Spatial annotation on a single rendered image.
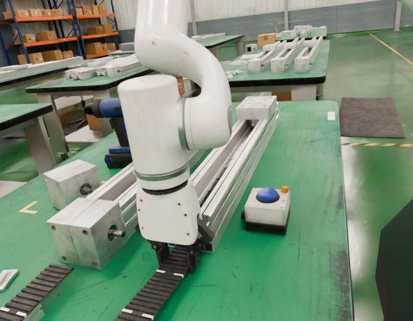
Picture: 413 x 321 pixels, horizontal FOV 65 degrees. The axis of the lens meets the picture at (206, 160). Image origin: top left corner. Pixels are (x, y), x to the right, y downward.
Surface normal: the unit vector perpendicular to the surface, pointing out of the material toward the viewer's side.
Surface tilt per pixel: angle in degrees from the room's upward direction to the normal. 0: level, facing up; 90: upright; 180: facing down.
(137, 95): 90
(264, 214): 90
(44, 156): 90
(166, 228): 88
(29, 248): 0
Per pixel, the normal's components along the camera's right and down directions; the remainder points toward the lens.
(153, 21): -0.18, -0.36
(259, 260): -0.11, -0.91
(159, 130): 0.04, 0.36
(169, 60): -0.33, 0.81
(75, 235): -0.34, 0.40
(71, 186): 0.75, 0.18
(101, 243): 0.94, 0.04
